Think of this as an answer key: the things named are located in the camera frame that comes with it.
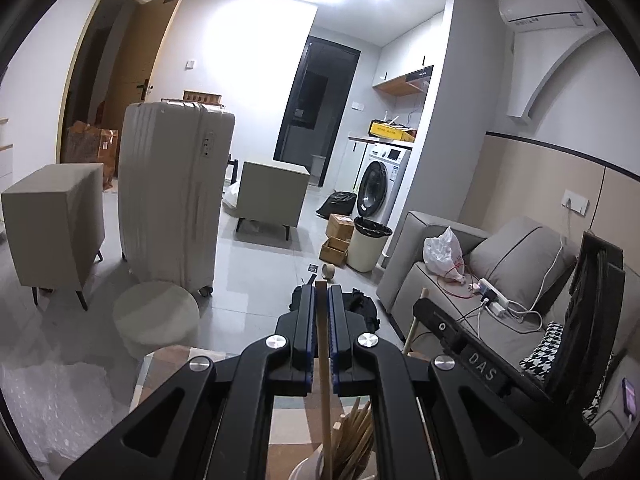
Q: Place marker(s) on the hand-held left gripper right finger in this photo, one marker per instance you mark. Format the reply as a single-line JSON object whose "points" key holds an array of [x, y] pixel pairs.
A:
{"points": [[332, 330]]}

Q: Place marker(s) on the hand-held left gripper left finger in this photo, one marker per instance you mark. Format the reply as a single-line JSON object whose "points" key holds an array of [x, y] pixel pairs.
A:
{"points": [[311, 325]]}

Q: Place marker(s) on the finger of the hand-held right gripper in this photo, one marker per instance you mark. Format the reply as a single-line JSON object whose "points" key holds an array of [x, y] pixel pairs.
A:
{"points": [[437, 322]]}

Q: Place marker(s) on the wooden chopstick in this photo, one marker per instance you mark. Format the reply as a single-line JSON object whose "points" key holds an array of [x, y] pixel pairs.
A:
{"points": [[325, 435], [410, 337]]}

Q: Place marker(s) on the bunch of wooden chopsticks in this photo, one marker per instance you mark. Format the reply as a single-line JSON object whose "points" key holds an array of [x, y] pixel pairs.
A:
{"points": [[352, 440]]}

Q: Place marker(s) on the white utensil holder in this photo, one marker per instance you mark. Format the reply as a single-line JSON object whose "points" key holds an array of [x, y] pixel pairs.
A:
{"points": [[310, 465]]}

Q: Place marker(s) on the houndstooth pillow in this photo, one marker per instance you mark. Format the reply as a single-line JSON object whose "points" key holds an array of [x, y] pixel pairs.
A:
{"points": [[542, 350]]}

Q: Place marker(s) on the brown tape roll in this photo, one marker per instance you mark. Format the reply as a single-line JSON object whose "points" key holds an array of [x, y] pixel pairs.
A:
{"points": [[328, 271]]}

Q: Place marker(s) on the grey sofa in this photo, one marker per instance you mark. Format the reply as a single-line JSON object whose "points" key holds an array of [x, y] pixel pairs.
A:
{"points": [[415, 270]]}

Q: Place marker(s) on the white power strip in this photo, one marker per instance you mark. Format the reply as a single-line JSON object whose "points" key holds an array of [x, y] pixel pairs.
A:
{"points": [[495, 297]]}

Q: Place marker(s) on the white plastic bag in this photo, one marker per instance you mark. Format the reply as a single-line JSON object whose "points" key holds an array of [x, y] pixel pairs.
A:
{"points": [[442, 255]]}

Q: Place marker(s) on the cardboard box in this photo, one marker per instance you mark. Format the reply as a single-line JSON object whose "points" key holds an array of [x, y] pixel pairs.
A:
{"points": [[340, 225], [334, 252]]}

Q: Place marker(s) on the cream trash bin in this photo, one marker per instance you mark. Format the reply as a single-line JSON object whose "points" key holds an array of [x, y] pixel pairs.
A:
{"points": [[367, 247]]}

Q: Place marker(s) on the grey sofa cushion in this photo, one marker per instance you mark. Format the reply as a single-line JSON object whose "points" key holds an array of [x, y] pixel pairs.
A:
{"points": [[520, 260]]}

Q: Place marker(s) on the black garbage bag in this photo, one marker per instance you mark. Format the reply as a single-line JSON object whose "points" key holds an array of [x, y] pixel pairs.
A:
{"points": [[337, 205]]}

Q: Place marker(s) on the smartphone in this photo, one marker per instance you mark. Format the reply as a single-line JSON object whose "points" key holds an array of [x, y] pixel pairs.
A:
{"points": [[630, 397]]}

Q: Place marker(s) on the beige bedside cabinet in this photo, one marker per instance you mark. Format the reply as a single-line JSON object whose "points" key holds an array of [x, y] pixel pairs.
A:
{"points": [[50, 230], [270, 190]]}

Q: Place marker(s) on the white washing machine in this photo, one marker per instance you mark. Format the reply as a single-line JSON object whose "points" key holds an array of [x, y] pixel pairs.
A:
{"points": [[385, 185]]}

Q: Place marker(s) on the round cream stool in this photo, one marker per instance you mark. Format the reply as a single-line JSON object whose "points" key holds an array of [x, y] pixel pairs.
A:
{"points": [[155, 315]]}

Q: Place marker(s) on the cream suitcase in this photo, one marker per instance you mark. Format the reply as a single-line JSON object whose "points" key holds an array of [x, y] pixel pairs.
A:
{"points": [[170, 195]]}

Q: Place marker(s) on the yellow crate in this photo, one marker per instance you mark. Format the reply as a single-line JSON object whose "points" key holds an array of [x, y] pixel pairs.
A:
{"points": [[392, 131]]}

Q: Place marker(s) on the dark glass door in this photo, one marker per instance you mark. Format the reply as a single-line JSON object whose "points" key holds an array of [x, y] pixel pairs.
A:
{"points": [[310, 110]]}

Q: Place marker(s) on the wooden rack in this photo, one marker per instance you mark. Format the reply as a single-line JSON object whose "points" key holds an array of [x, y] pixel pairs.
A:
{"points": [[200, 96]]}

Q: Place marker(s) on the bubble wrap sheet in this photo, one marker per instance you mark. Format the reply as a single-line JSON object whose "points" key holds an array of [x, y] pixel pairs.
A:
{"points": [[65, 400]]}

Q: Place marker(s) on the brown paper bags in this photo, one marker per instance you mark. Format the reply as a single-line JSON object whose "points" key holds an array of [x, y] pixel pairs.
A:
{"points": [[85, 142]]}

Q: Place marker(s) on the wooden door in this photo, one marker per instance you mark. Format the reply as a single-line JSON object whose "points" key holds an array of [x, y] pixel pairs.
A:
{"points": [[140, 60]]}

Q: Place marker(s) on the white air conditioner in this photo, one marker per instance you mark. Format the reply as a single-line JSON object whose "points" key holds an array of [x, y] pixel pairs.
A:
{"points": [[545, 5]]}

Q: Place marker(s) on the white wall socket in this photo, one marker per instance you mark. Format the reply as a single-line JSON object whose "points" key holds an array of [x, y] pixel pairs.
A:
{"points": [[575, 202]]}

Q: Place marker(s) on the wall cabinet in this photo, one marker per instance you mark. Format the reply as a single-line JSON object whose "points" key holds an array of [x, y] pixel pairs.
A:
{"points": [[405, 55]]}

